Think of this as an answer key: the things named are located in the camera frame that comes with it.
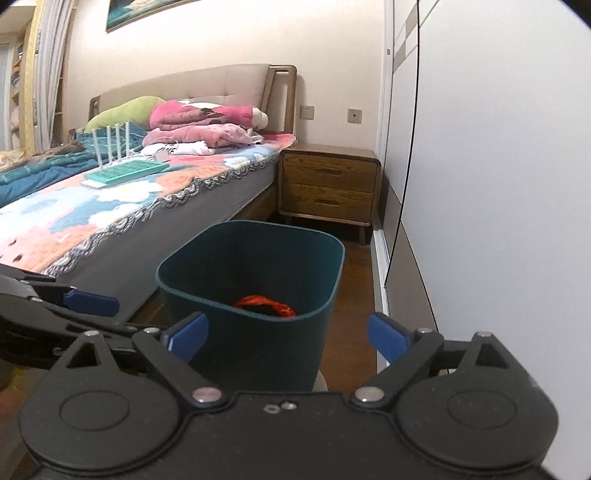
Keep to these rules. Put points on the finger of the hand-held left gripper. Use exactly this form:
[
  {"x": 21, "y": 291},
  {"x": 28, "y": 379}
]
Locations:
[
  {"x": 90, "y": 302},
  {"x": 27, "y": 332}
]

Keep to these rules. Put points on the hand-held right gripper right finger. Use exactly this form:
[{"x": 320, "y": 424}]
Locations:
[{"x": 385, "y": 337}]

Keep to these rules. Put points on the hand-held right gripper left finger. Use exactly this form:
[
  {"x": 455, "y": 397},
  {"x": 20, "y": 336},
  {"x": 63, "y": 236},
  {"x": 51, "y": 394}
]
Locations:
[{"x": 189, "y": 334}]

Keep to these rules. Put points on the dark teal waste bin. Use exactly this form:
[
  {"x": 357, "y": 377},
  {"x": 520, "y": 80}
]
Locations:
[{"x": 258, "y": 350}]

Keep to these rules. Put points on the red plastic bag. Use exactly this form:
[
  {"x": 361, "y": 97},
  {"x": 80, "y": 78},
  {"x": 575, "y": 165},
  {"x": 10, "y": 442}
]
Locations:
[{"x": 258, "y": 301}]

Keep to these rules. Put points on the floral printed bedspread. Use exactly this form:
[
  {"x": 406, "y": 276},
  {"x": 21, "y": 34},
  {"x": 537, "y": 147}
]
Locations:
[{"x": 69, "y": 217}]

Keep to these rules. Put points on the teal grid tray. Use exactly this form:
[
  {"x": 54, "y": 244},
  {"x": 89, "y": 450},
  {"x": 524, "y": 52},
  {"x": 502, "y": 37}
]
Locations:
[{"x": 124, "y": 171}]

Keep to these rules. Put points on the blue quilt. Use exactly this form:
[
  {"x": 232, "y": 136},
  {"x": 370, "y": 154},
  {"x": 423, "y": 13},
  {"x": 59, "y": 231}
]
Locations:
[{"x": 37, "y": 177}]

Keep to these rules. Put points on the wooden bed with padded headboard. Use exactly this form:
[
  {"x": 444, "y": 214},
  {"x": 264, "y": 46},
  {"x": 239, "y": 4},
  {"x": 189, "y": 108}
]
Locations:
[{"x": 221, "y": 198}]

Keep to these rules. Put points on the wooden nightstand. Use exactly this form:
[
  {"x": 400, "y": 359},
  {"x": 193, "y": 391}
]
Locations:
[{"x": 328, "y": 194}]

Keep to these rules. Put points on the white pole rack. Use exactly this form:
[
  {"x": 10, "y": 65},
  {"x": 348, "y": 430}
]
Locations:
[{"x": 98, "y": 147}]

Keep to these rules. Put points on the white garment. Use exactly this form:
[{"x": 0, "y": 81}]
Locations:
[{"x": 194, "y": 148}]

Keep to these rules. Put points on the green pillow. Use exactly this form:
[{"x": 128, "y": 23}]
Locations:
[{"x": 124, "y": 110}]

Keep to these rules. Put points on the pale pink garment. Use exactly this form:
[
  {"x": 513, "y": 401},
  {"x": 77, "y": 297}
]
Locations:
[{"x": 203, "y": 134}]

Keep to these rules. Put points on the white sliding door wardrobe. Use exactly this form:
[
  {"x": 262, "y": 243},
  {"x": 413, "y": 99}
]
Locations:
[{"x": 485, "y": 161}]

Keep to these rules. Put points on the folded bright pink clothes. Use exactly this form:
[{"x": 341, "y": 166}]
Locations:
[{"x": 184, "y": 115}]

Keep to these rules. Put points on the white plush toy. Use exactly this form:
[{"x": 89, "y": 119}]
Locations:
[{"x": 261, "y": 118}]

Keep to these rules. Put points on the pale curtain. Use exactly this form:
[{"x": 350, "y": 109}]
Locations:
[{"x": 51, "y": 69}]

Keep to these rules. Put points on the wall shelf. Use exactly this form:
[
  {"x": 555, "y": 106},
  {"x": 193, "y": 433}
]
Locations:
[{"x": 14, "y": 92}]

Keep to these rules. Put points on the wall socket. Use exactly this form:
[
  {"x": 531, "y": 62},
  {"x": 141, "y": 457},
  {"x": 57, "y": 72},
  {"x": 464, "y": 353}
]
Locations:
[
  {"x": 354, "y": 115},
  {"x": 307, "y": 111}
]

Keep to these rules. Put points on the framed wall picture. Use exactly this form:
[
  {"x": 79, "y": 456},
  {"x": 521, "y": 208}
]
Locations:
[{"x": 138, "y": 11}]

